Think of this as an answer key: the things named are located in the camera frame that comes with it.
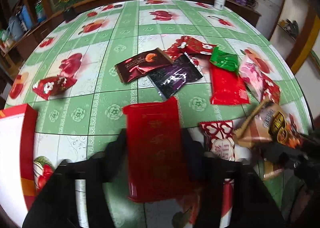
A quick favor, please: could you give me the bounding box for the red white lattice candy packet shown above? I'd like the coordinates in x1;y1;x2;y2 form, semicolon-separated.
199;120;235;161

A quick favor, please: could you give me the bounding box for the brown gold nut snack bag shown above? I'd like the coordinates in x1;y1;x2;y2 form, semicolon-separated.
233;98;303;149

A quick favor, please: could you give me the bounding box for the long dark red snack packet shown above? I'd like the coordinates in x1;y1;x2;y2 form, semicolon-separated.
123;97;193;203

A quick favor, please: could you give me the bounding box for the dark purple snack packet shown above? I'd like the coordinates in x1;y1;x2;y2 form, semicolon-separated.
148;54;203;100

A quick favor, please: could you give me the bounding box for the red floral candy packet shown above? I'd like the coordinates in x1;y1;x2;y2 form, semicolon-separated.
164;35;216;60

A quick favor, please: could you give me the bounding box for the small red floral packet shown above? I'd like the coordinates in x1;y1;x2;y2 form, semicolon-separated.
261;74;280;104

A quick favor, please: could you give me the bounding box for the bright red flat snack packet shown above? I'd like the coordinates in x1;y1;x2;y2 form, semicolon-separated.
210;64;249;106

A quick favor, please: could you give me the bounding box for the green fruit pattern tablecloth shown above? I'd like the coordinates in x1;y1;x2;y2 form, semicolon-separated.
4;0;313;228

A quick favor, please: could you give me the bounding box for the red white gift box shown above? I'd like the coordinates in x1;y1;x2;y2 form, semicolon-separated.
1;104;37;227

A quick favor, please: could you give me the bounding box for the red flower packet far left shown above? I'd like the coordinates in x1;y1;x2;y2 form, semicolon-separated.
32;75;77;100

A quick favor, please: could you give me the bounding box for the maroon orange chocolate packet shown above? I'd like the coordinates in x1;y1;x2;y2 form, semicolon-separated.
114;48;173;84

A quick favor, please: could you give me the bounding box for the pink white snack packet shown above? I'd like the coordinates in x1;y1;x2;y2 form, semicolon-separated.
238;55;263;102

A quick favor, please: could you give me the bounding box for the green foil snack packet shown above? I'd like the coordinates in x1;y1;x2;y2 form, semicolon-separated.
209;47;239;72

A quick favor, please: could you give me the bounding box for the small black object on table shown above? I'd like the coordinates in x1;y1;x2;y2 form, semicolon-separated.
62;7;77;23

